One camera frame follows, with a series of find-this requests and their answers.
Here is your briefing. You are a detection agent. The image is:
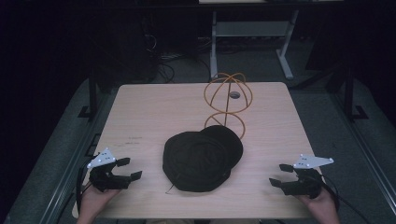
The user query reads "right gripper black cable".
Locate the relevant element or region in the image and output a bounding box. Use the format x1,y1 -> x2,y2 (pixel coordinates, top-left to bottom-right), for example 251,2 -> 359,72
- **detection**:
321,178 -> 373,224

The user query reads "person's left hand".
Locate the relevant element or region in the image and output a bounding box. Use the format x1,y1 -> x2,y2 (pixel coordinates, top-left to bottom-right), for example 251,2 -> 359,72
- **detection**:
78,184 -> 121,220

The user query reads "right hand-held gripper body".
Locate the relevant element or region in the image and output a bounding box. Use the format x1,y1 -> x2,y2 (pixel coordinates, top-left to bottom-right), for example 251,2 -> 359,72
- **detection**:
280,153 -> 335,200

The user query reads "white metal desk frame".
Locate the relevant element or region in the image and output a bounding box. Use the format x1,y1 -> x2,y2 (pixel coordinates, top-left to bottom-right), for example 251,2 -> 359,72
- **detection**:
209,9 -> 299,81

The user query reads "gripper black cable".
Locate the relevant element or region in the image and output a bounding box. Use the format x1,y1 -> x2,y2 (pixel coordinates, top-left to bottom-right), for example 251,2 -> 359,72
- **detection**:
321,178 -> 373,224
75,160 -> 94,214

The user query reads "black metal stand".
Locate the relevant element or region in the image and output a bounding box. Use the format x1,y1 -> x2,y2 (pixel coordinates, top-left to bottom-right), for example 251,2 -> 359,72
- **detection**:
340,66 -> 370,123
77,66 -> 99,119

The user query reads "black hat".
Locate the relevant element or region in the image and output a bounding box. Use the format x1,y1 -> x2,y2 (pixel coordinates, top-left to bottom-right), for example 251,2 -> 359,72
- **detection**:
162,124 -> 244,195

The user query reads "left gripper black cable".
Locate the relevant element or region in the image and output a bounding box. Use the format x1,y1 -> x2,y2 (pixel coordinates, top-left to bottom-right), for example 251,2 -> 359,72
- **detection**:
75,160 -> 94,214

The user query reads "bundle of floor cables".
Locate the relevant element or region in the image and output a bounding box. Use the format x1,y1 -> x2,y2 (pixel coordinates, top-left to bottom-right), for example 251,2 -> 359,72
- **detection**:
146,32 -> 213,85

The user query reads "orange wire hat stand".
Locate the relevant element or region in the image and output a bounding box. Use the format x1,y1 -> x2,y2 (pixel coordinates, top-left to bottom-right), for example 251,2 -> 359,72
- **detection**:
203,72 -> 253,140

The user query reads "person's right hand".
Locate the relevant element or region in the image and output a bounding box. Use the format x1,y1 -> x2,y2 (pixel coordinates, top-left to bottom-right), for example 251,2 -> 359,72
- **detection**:
295,187 -> 340,219

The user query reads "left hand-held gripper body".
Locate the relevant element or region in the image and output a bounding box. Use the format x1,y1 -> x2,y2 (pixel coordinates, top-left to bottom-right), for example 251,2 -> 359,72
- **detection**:
86,147 -> 132,193

